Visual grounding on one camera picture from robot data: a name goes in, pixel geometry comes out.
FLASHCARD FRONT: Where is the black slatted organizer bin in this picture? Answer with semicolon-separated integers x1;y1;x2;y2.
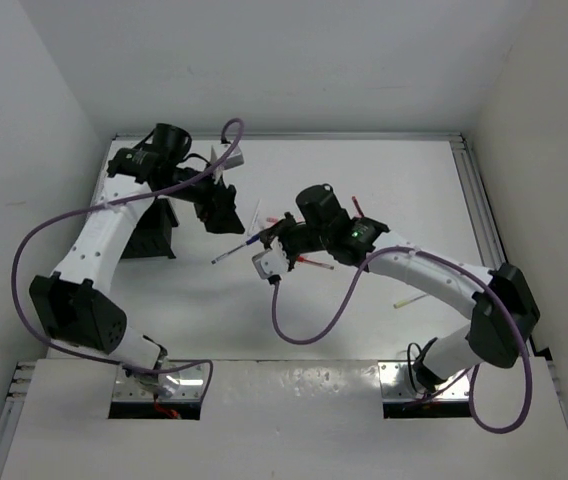
121;199;179;259

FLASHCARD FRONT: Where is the dark red pen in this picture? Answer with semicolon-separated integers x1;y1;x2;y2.
351;196;365;218

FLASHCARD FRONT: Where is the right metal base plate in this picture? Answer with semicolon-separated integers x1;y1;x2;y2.
378;361;470;404

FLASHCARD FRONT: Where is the metal base plate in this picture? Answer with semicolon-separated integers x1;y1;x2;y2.
378;361;470;404
112;365;206;403

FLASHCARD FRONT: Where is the red gel pen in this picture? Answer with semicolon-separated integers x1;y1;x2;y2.
296;256;335;271

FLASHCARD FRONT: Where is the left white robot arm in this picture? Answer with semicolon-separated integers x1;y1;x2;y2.
29;124;244;384

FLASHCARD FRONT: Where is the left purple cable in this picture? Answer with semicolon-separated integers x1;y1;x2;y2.
11;117;245;401

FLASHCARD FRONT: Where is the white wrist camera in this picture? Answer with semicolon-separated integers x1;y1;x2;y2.
210;143;245;170
251;248;289;280

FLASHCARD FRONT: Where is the yellow white pen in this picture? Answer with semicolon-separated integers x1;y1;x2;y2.
393;293;428;309

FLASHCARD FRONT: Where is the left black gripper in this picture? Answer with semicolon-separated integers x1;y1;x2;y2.
159;159;244;233

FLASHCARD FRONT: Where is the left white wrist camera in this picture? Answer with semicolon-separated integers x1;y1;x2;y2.
210;143;245;170

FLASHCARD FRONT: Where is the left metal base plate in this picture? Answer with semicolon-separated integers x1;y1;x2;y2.
112;365;206;403

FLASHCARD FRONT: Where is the blue gel pen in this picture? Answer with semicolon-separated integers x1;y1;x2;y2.
211;234;259;265

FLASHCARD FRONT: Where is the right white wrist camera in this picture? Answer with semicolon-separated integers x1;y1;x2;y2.
251;248;289;280

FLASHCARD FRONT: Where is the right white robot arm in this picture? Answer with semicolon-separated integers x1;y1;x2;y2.
252;184;540;393

